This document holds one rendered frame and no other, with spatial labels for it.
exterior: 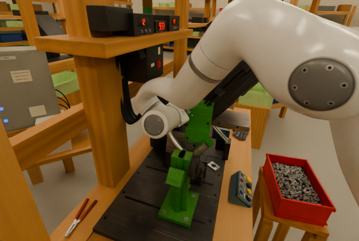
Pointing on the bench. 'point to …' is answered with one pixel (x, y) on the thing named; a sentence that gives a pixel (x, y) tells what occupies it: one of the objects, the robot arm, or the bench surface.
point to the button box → (234, 194)
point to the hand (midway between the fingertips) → (181, 111)
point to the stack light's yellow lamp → (147, 2)
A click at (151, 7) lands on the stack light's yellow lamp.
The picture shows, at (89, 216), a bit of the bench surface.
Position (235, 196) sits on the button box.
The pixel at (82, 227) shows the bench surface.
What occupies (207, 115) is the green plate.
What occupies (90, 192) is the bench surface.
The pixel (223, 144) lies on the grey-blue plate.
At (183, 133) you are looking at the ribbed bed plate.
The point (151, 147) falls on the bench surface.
